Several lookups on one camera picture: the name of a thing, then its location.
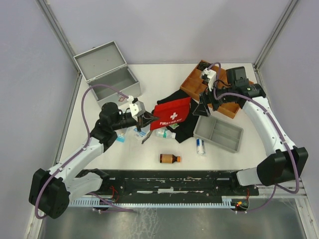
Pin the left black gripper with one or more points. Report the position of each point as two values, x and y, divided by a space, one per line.
144 120

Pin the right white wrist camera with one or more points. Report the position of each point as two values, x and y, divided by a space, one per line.
209 76

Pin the dark rolled item top compartment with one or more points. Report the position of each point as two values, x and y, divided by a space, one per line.
202 65

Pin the red first aid kit pouch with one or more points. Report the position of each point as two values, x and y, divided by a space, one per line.
171 112

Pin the green small sachet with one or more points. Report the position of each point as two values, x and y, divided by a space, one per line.
174 126

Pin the grey plastic divided tray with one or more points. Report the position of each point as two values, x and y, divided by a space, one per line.
219 132

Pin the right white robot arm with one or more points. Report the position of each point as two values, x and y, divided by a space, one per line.
284 160

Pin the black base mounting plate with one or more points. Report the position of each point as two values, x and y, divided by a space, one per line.
172 186

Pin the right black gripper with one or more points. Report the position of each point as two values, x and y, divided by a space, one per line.
203 109

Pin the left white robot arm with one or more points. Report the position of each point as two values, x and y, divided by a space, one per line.
54 189

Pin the light blue mask packet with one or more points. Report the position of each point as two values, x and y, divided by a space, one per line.
122 134

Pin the light blue cable duct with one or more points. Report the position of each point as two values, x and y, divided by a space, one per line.
94 202

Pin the white blue tube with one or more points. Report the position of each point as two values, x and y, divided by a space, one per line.
200 148

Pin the black folded cloth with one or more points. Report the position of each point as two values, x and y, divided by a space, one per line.
186 128

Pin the brown medicine bottle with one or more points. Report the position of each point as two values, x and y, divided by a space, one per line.
169 158

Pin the brown wooden compartment tray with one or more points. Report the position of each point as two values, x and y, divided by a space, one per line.
194 85

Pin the black handled scissors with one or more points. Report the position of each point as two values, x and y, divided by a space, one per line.
147 137

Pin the blue white gauze packet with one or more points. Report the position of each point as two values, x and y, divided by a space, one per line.
140 135

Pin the clear bottle green label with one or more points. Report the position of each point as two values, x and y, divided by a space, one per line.
165 133

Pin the grey metal first aid box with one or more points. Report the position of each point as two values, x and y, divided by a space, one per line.
106 65

